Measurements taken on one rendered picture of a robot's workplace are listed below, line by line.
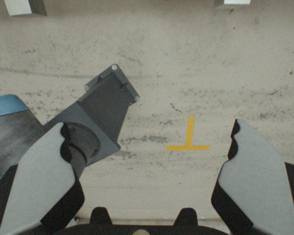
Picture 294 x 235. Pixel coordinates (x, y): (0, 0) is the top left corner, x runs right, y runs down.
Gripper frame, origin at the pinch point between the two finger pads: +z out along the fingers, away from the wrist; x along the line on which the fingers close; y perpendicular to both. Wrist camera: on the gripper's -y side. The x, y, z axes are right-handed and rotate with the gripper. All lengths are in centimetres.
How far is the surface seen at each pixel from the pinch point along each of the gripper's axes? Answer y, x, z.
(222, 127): 65, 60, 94
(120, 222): 225, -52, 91
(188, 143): 82, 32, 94
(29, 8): -9.7, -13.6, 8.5
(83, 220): 225, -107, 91
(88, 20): -18, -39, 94
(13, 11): -9.7, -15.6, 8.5
